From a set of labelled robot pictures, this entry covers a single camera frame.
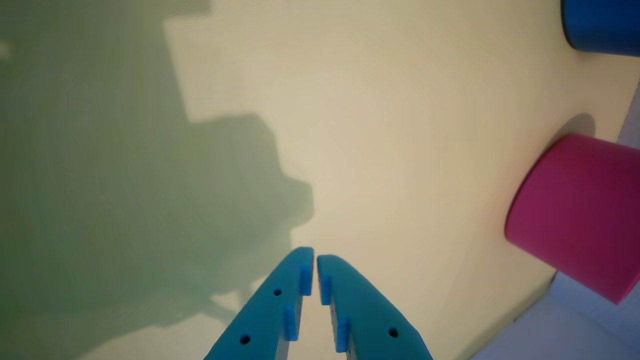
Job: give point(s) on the blue round box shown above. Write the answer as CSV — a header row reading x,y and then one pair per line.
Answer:
x,y
605,25

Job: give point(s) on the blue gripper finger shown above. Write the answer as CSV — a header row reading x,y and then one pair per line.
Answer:
x,y
365,315
265,315

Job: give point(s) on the yellow paper sheet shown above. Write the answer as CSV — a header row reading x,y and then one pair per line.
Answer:
x,y
400,150

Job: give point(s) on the pink round box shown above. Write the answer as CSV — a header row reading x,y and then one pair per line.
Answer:
x,y
580,210

